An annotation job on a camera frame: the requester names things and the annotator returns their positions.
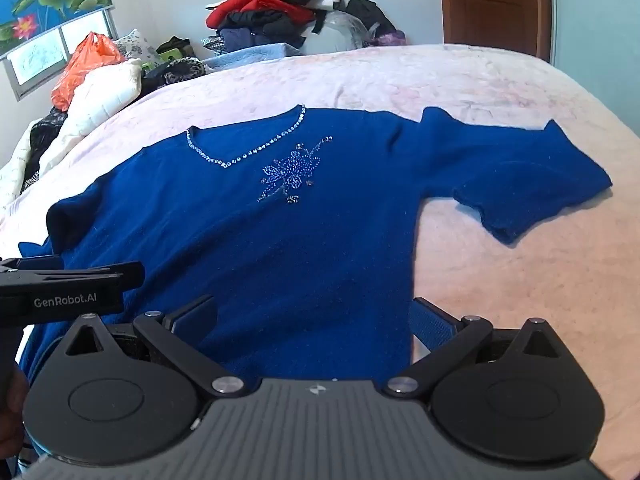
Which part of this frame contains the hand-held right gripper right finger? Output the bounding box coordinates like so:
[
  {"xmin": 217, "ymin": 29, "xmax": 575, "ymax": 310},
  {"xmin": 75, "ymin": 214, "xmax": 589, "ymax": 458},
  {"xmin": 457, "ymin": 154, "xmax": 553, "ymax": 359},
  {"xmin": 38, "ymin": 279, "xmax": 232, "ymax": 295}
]
[{"xmin": 384, "ymin": 298, "xmax": 563, "ymax": 397}]

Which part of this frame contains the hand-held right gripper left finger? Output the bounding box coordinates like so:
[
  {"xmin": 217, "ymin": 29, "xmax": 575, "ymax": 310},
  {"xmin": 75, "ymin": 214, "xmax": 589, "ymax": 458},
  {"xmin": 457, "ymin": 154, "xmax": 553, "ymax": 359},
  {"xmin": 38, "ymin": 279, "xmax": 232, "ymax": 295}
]
[{"xmin": 64, "ymin": 295, "xmax": 246, "ymax": 397}]

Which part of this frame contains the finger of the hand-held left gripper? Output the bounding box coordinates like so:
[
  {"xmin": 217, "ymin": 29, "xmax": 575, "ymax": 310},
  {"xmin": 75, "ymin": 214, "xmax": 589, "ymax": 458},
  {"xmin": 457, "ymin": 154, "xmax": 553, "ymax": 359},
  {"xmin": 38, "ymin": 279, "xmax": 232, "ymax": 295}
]
[
  {"xmin": 0, "ymin": 256, "xmax": 66, "ymax": 274},
  {"xmin": 0, "ymin": 261, "xmax": 146, "ymax": 292}
]

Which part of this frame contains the blue beaded sweater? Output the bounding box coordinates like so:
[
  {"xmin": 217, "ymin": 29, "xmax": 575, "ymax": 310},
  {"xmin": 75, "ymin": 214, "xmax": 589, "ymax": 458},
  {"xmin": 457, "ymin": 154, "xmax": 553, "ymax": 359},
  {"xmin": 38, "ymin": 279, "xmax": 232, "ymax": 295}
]
[{"xmin": 17, "ymin": 104, "xmax": 614, "ymax": 396}]

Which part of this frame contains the pile of clothes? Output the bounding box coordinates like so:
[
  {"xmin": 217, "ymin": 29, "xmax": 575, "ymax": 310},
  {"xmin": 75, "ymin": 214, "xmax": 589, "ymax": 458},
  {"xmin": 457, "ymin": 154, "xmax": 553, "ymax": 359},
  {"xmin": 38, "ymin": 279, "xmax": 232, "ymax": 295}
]
[{"xmin": 201, "ymin": 0, "xmax": 346, "ymax": 56}]

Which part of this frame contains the person's left hand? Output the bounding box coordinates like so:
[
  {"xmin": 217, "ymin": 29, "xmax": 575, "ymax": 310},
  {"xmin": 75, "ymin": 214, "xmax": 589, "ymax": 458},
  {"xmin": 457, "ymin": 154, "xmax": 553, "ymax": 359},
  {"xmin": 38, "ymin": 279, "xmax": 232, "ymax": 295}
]
[{"xmin": 0, "ymin": 364, "xmax": 29, "ymax": 462}]

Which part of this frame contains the white patterned quilt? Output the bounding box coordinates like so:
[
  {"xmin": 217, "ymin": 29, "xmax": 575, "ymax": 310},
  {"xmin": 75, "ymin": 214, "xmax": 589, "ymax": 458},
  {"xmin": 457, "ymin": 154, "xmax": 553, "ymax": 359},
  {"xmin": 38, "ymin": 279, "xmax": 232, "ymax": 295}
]
[{"xmin": 0, "ymin": 119, "xmax": 48, "ymax": 211}]

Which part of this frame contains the black patterned clothing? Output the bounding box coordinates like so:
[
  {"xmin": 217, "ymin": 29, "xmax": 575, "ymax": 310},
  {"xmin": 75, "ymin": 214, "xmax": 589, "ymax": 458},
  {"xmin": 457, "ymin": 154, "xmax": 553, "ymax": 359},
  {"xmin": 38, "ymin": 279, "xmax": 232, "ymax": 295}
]
[{"xmin": 22, "ymin": 107, "xmax": 68, "ymax": 186}]

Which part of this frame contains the white quilted jacket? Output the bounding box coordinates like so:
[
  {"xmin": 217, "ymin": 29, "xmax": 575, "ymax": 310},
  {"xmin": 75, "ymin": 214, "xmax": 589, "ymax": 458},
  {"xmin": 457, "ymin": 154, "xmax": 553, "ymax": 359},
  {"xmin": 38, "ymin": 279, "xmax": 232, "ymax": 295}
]
[{"xmin": 39, "ymin": 58, "xmax": 144, "ymax": 176}]

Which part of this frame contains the orange plastic bag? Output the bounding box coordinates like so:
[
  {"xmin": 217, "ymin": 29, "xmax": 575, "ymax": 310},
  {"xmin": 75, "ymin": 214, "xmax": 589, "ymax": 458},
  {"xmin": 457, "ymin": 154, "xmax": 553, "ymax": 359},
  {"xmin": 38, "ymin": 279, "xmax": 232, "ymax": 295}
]
[{"xmin": 51, "ymin": 31, "xmax": 126, "ymax": 112}]

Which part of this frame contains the window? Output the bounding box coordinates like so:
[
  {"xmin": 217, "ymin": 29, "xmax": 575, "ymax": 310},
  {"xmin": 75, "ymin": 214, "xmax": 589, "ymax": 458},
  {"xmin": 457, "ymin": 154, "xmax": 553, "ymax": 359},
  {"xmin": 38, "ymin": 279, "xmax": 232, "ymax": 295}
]
[{"xmin": 0, "ymin": 7, "xmax": 120, "ymax": 102}]

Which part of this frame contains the leopard print cloth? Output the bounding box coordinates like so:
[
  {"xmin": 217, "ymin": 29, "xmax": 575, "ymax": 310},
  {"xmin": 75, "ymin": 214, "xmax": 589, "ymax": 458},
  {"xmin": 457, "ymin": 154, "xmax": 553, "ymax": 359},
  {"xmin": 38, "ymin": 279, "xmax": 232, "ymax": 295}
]
[{"xmin": 142, "ymin": 57, "xmax": 207, "ymax": 97}]

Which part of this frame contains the green plastic object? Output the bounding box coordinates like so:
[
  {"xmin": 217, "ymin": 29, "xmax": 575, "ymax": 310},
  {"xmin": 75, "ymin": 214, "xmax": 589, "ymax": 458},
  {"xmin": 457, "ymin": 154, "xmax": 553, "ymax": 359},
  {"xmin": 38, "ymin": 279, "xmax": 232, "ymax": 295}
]
[{"xmin": 142, "ymin": 47, "xmax": 183, "ymax": 70}]

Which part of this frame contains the floral pillow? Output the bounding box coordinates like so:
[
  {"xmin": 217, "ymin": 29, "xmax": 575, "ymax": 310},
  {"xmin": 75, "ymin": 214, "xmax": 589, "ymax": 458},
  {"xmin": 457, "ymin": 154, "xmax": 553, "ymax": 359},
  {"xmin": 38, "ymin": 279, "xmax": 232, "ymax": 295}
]
[{"xmin": 114, "ymin": 29, "xmax": 163, "ymax": 63}]

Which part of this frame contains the pink blanket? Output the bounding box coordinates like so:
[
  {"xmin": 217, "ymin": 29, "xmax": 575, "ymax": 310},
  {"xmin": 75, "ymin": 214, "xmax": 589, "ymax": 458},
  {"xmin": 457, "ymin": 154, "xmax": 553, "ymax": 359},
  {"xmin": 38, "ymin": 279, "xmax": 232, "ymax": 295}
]
[{"xmin": 0, "ymin": 42, "xmax": 640, "ymax": 477}]

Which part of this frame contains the light blue towel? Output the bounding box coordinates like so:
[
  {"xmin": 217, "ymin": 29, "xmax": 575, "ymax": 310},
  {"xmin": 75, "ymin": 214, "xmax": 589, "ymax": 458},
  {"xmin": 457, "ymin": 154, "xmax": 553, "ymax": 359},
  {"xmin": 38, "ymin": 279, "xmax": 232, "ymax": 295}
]
[{"xmin": 202, "ymin": 42, "xmax": 306, "ymax": 72}]

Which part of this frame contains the clear plastic bag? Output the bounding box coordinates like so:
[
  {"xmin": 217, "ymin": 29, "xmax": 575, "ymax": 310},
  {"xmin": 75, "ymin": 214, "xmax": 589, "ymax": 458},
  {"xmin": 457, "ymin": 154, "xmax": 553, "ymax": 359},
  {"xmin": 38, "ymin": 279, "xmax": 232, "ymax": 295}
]
[{"xmin": 302, "ymin": 11, "xmax": 381, "ymax": 55}]

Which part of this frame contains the black garment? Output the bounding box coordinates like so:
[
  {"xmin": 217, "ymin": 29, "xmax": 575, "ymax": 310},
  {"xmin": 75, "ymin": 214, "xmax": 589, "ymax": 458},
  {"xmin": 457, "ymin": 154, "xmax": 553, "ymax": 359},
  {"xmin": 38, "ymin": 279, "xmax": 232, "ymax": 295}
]
[{"xmin": 345, "ymin": 0, "xmax": 397, "ymax": 36}]

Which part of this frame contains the wooden door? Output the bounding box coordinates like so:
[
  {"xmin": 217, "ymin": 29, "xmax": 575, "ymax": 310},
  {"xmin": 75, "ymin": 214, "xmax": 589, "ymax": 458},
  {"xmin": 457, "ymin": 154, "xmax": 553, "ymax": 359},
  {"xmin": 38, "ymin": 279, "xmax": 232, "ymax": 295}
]
[{"xmin": 437, "ymin": 0, "xmax": 553, "ymax": 65}]

